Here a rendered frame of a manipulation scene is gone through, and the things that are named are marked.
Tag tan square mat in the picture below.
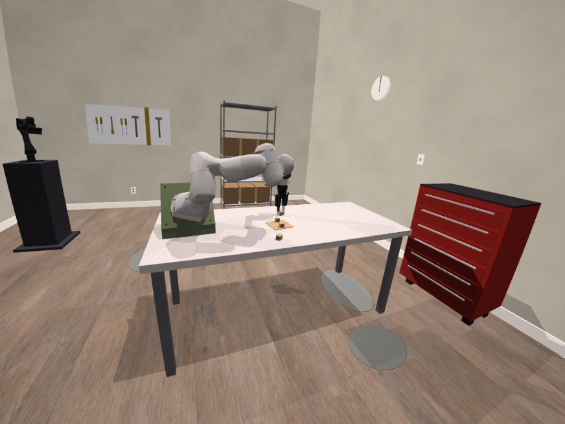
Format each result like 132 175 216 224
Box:
265 220 293 230

